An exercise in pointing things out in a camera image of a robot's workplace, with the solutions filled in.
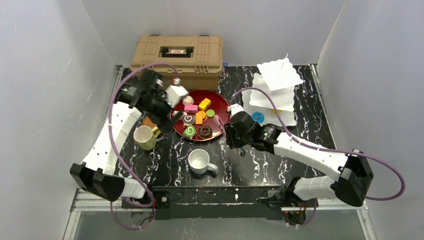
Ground tan plastic toolbox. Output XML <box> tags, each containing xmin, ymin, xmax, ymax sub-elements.
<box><xmin>129</xmin><ymin>35</ymin><xmax>224</xmax><ymax>92</ymax></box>

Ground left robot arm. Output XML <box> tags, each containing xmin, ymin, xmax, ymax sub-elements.
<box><xmin>69</xmin><ymin>69</ymin><xmax>188</xmax><ymax>202</ymax></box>

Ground white grey mug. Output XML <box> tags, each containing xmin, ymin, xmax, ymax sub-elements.
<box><xmin>188</xmin><ymin>149</ymin><xmax>218</xmax><ymax>175</ymax></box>

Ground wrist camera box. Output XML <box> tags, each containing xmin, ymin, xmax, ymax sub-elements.
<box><xmin>165</xmin><ymin>77</ymin><xmax>189</xmax><ymax>108</ymax></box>
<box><xmin>226</xmin><ymin>103</ymin><xmax>244</xmax><ymax>118</ymax></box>

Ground yellow green mug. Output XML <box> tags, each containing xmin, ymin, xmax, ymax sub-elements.
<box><xmin>133</xmin><ymin>125</ymin><xmax>161</xmax><ymax>151</ymax></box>

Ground purple cable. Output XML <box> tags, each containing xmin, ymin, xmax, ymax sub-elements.
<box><xmin>228</xmin><ymin>87</ymin><xmax>406</xmax><ymax>227</ymax></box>
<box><xmin>107</xmin><ymin>62</ymin><xmax>180</xmax><ymax>231</ymax></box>

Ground orange round toy biscuit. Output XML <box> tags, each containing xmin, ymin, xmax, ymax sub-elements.
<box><xmin>198</xmin><ymin>111</ymin><xmax>206</xmax><ymax>118</ymax></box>

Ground green toy macaron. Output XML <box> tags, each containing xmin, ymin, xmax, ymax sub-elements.
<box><xmin>206</xmin><ymin>109</ymin><xmax>216</xmax><ymax>118</ymax></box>

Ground chocolate toy donut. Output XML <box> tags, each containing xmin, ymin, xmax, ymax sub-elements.
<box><xmin>197</xmin><ymin>125</ymin><xmax>213</xmax><ymax>139</ymax></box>

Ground yellow toy cake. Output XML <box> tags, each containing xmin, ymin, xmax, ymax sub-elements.
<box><xmin>198</xmin><ymin>98</ymin><xmax>212</xmax><ymax>111</ymax></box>

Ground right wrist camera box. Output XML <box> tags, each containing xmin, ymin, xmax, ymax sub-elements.
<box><xmin>226</xmin><ymin>103</ymin><xmax>244</xmax><ymax>118</ymax></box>

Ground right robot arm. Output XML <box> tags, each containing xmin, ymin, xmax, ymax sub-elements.
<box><xmin>224</xmin><ymin>111</ymin><xmax>374</xmax><ymax>208</ymax></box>

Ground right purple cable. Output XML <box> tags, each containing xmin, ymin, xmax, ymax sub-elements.
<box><xmin>228</xmin><ymin>87</ymin><xmax>406</xmax><ymax>227</ymax></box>

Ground white toy cake slice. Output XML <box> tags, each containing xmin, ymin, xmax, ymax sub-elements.
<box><xmin>172</xmin><ymin>110</ymin><xmax>187</xmax><ymax>119</ymax></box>

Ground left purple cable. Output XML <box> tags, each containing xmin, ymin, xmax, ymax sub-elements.
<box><xmin>107</xmin><ymin>62</ymin><xmax>180</xmax><ymax>231</ymax></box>

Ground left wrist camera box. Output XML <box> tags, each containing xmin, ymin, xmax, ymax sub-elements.
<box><xmin>165</xmin><ymin>77</ymin><xmax>189</xmax><ymax>108</ymax></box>

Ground brown swirl roll cake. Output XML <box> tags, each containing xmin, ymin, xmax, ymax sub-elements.
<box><xmin>182</xmin><ymin>114</ymin><xmax>196</xmax><ymax>125</ymax></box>

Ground pink toy cake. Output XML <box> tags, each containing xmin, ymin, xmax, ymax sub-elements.
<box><xmin>183</xmin><ymin>104</ymin><xmax>199</xmax><ymax>114</ymax></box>

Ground blue toy donut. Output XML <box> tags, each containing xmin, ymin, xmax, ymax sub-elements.
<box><xmin>251</xmin><ymin>111</ymin><xmax>265</xmax><ymax>124</ymax></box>

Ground pink handled metal tongs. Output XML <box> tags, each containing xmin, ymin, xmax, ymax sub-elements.
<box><xmin>213</xmin><ymin>114</ymin><xmax>226</xmax><ymax>137</ymax></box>

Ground green swirl roll cake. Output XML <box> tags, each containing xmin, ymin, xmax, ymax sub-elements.
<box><xmin>183</xmin><ymin>124</ymin><xmax>196</xmax><ymax>139</ymax></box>

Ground white tiered cake stand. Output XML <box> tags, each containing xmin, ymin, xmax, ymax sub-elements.
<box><xmin>241</xmin><ymin>56</ymin><xmax>304</xmax><ymax>127</ymax></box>

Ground yellow triangle cake slice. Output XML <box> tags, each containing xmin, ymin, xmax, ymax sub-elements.
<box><xmin>272</xmin><ymin>109</ymin><xmax>282</xmax><ymax>115</ymax></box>

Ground white round toy mochi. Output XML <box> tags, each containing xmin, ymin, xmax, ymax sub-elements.
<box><xmin>182</xmin><ymin>95</ymin><xmax>194</xmax><ymax>106</ymax></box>

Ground wooden coaster stack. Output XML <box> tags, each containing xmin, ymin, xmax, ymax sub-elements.
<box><xmin>141</xmin><ymin>116</ymin><xmax>159</xmax><ymax>132</ymax></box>

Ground red round tray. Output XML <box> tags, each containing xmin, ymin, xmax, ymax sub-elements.
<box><xmin>170</xmin><ymin>90</ymin><xmax>230</xmax><ymax>142</ymax></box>

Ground orange toy cake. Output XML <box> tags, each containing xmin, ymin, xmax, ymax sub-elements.
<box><xmin>195</xmin><ymin>112</ymin><xmax>207</xmax><ymax>125</ymax></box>

